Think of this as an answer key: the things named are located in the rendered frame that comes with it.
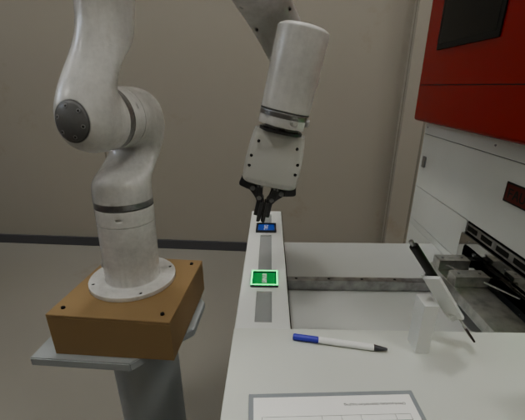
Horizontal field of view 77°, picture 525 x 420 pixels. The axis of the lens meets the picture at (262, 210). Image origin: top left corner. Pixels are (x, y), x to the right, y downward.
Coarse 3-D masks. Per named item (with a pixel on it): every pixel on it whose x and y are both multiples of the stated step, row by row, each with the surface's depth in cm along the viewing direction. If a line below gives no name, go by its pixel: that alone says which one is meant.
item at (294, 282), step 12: (288, 288) 88; (300, 288) 88; (312, 288) 88; (324, 288) 88; (336, 288) 88; (348, 288) 88; (360, 288) 88; (372, 288) 88; (384, 288) 88; (396, 288) 88; (408, 288) 87; (420, 288) 87
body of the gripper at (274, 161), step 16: (256, 128) 56; (256, 144) 56; (272, 144) 55; (288, 144) 55; (256, 160) 57; (272, 160) 56; (288, 160) 56; (256, 176) 58; (272, 176) 58; (288, 176) 58
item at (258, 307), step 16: (256, 224) 95; (256, 240) 85; (272, 240) 85; (256, 256) 77; (272, 256) 77; (256, 288) 65; (272, 288) 65; (240, 304) 60; (256, 304) 61; (272, 304) 60; (240, 320) 56; (256, 320) 57; (272, 320) 56; (288, 320) 56
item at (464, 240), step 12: (468, 240) 91; (480, 252) 86; (492, 252) 83; (492, 264) 81; (504, 264) 77; (516, 276) 74; (492, 288) 81; (504, 300) 77; (516, 300) 76; (516, 312) 74
